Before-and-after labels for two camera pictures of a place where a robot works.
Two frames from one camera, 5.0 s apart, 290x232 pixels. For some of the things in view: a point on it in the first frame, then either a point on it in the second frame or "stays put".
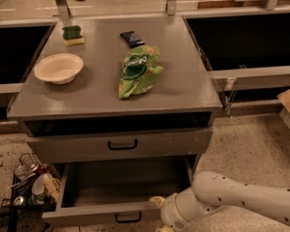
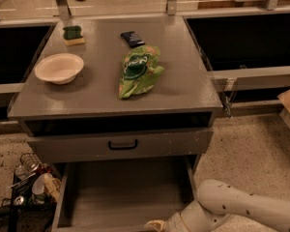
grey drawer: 116,193 stays put
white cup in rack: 38,187 stays put
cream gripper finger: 159,200 → 156,225
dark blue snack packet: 131,39 stays put
